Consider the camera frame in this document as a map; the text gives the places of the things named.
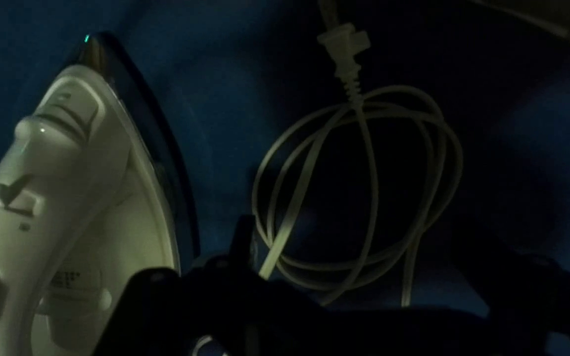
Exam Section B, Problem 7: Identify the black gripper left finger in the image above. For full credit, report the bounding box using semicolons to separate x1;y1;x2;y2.
94;216;313;356

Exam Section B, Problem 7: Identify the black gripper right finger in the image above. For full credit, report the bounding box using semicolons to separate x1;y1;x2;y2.
452;216;570;356

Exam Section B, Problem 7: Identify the white clothes iron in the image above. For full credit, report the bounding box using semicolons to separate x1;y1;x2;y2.
0;32;201;356

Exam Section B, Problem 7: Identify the blue ironing board cover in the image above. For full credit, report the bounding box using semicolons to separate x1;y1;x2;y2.
0;0;570;356

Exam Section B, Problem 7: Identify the white power cord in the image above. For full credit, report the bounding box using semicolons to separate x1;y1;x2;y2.
250;0;468;311

